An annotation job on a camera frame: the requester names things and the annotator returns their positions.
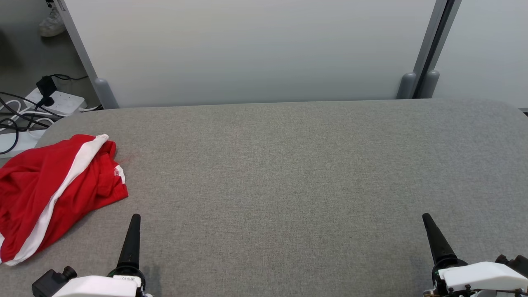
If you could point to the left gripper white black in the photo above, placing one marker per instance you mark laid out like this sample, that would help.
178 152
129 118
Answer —
99 286

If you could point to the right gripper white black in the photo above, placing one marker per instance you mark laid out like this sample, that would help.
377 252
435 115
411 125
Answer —
478 276

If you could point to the red shorts with white stripe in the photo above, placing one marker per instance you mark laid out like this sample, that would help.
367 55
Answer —
33 181

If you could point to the small black plug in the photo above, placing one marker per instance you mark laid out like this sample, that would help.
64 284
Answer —
46 101

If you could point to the black power adapter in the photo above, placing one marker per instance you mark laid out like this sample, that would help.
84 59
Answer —
46 86

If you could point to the white partition panel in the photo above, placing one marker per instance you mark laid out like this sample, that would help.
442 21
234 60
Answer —
486 49
247 49

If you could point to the white sneaker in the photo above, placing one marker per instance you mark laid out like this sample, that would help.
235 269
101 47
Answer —
53 24

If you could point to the grey partition post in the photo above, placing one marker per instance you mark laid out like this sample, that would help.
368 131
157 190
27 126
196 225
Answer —
406 84
431 82
105 93

